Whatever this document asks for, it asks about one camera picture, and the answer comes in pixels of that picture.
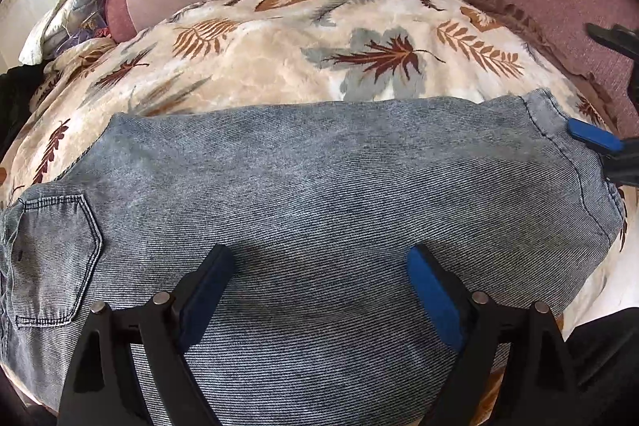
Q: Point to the blue denim pants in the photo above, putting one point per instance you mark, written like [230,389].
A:
[324,186]

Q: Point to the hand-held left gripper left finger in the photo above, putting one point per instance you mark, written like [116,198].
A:
[202,296]

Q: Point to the white cloth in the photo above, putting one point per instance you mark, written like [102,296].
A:
[45,36]

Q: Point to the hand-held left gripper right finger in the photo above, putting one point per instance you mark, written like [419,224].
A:
[434,291]

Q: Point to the colourful packet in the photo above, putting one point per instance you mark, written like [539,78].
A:
[87,26]

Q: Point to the black cloth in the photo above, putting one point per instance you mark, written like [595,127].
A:
[15,96]

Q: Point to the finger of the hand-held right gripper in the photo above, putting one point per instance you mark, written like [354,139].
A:
[594,135]
[616,36]

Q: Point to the leaf-print beige blanket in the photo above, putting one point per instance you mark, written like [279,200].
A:
[279,71]

